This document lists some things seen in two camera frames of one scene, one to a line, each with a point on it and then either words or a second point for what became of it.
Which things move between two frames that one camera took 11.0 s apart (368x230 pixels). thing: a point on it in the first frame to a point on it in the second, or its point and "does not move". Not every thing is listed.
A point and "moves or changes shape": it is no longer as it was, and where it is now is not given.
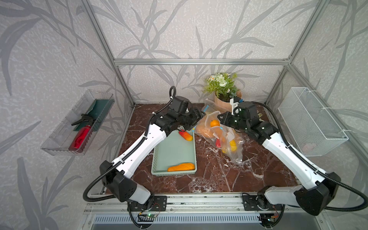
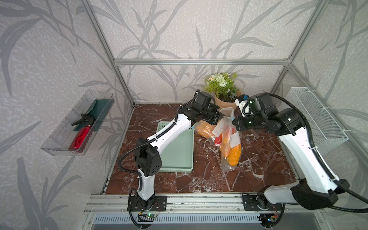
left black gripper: x=196 y=115 to x=217 y=113
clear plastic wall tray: x=77 y=133 does not move
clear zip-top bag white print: x=229 y=142 moves or changes shape
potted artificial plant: x=222 y=85 does not move
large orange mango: x=214 y=123 moves or changes shape
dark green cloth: x=98 y=111 does not move
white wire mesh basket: x=313 y=131 does not move
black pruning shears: x=85 y=118 does not move
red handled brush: x=81 y=139 does not move
